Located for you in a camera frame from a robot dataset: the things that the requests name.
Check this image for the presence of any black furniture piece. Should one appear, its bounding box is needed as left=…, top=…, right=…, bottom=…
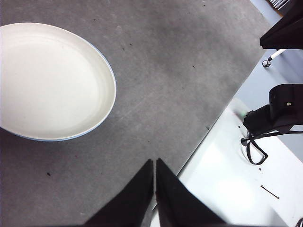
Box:
left=259, top=0, right=303, bottom=50

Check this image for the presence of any black looped cable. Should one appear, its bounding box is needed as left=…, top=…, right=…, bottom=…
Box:
left=241, top=130, right=303, bottom=166

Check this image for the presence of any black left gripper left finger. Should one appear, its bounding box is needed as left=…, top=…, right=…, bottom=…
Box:
left=83, top=158, right=155, bottom=227

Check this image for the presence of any white round plate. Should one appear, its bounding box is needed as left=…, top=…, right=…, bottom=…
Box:
left=0, top=22, right=117, bottom=140

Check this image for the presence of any grey ribbed metal object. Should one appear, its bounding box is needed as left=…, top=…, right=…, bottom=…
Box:
left=269, top=0, right=290, bottom=10

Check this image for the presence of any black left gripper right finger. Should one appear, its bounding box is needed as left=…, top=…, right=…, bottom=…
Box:
left=155, top=157, right=228, bottom=227

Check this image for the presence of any thin black pin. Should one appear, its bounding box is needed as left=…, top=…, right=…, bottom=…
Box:
left=260, top=185, right=280, bottom=200

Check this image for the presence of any white leg with caster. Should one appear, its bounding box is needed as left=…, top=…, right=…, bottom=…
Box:
left=262, top=48, right=287, bottom=68

